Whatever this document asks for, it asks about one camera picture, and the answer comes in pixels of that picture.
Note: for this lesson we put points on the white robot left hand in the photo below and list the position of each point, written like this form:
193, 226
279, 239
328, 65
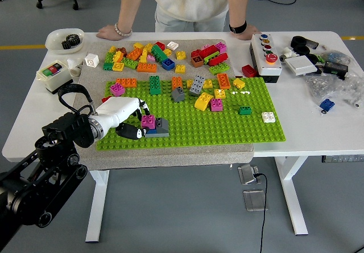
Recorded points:
119, 109

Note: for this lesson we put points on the person's right hand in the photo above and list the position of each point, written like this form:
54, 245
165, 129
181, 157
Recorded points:
108, 32

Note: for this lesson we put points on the person's left hand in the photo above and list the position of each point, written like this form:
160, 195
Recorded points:
250, 32

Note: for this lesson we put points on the pink square toy brick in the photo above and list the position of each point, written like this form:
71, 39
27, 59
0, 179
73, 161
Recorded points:
118, 90
149, 122
221, 47
217, 105

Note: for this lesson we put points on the grey sloped toy brick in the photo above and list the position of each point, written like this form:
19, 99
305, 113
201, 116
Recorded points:
163, 128
177, 95

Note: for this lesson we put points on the person's left forearm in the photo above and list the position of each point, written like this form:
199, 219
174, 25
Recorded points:
237, 3

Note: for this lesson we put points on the person's right forearm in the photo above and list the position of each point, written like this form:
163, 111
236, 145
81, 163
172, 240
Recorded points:
126, 5

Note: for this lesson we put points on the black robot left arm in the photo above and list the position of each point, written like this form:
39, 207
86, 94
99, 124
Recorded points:
34, 184

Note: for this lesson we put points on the red square toy brick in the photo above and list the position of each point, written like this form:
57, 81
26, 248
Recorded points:
195, 53
249, 71
105, 99
160, 45

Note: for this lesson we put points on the brown toy brick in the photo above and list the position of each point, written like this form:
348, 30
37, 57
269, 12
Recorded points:
196, 62
121, 49

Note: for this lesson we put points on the yellow and orange brick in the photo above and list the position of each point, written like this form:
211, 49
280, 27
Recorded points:
118, 57

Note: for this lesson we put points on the orange long toy brick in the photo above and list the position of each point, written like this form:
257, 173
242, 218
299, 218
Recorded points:
146, 67
224, 81
126, 82

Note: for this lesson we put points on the small green toy brick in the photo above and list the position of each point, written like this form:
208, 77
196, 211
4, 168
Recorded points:
107, 66
244, 111

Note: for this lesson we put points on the blue square toy brick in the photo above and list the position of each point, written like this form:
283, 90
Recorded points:
168, 64
152, 131
327, 105

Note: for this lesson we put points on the red curved toy brick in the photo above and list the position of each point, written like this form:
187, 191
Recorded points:
218, 60

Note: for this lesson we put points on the green long toy brick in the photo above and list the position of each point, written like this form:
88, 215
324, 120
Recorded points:
158, 53
155, 86

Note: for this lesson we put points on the lime flat toy brick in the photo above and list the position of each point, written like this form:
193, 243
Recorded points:
214, 54

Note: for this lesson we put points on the large red toy brick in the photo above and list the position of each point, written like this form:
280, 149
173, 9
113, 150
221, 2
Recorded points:
209, 51

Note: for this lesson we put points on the grey flat toy brick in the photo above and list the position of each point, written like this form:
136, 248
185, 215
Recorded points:
157, 135

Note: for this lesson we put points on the small pink toy brick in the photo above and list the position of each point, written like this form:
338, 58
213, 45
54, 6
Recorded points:
151, 58
205, 47

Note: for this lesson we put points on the lime long toy brick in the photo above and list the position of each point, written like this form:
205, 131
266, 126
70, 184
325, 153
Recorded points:
219, 69

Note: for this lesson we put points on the white square toy brick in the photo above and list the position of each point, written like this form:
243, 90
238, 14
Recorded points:
268, 117
172, 45

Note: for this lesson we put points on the grey long toy brick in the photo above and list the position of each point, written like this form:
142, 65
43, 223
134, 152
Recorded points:
196, 86

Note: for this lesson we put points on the green baseplate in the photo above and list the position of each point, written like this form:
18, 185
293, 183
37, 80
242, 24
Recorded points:
199, 128

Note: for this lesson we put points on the yellow curved toy brick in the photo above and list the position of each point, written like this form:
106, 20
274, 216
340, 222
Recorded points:
203, 102

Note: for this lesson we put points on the black wristwatch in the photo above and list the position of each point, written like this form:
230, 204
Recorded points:
237, 28

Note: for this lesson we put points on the white cube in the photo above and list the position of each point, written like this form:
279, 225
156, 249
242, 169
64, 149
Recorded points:
91, 60

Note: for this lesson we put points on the black gear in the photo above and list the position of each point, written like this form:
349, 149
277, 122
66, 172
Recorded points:
66, 45
75, 39

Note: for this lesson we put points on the push-button control box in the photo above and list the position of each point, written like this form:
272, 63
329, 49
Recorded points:
268, 68

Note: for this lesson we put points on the white pipe fitting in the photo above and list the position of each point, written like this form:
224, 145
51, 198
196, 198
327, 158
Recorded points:
287, 53

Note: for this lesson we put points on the black tape roll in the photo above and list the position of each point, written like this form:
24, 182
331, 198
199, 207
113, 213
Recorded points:
305, 51
293, 40

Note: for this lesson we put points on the white bowl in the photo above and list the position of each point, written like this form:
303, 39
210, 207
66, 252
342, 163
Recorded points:
54, 44

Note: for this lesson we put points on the small grey black device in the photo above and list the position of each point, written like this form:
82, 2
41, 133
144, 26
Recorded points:
313, 44

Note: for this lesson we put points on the grey-brown mat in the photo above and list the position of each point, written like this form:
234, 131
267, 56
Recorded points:
170, 157

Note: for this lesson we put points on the green plastic clip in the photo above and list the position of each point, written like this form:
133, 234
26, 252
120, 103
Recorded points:
321, 58

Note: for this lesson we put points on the clear bag of screws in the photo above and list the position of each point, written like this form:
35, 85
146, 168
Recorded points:
320, 86

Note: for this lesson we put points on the clear bag blue parts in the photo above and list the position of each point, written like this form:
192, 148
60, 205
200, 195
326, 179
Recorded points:
335, 56

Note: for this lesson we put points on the black power adapter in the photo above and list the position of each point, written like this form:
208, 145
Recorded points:
336, 68

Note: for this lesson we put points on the white table leg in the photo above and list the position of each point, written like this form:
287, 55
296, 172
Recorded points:
98, 207
293, 196

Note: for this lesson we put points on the clear bag of parts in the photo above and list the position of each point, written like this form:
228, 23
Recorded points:
354, 91

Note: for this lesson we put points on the table height control panel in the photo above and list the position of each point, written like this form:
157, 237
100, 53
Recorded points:
342, 159

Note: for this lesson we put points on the white switch panel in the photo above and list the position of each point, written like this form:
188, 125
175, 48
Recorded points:
301, 66

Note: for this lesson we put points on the white red-green switch box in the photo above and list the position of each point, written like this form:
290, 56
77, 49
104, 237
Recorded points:
58, 81

